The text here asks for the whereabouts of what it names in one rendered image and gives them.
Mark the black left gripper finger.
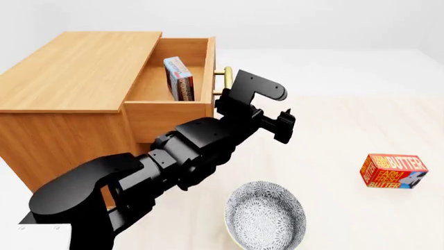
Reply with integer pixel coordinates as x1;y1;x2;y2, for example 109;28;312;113
273;121;296;145
278;108;296;124

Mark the chocolate pudding box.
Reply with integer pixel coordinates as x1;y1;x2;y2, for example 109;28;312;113
162;56;196;102

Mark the wooden cabinet drawer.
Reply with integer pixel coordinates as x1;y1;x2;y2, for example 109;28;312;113
123;35;217;144

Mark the light wooden cabinet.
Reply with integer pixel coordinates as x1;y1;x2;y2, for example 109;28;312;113
0;31;164;210

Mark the patterned black white bowl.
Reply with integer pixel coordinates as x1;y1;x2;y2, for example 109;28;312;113
223;181;308;250

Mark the red butter box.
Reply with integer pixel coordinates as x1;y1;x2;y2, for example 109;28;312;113
359;153;429;190

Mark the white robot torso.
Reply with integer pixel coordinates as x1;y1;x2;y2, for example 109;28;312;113
17;223;73;250

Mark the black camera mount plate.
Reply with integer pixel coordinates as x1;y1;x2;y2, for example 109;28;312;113
231;69;289;103

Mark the brass drawer handle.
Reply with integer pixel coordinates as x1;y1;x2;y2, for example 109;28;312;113
212;66;234;96

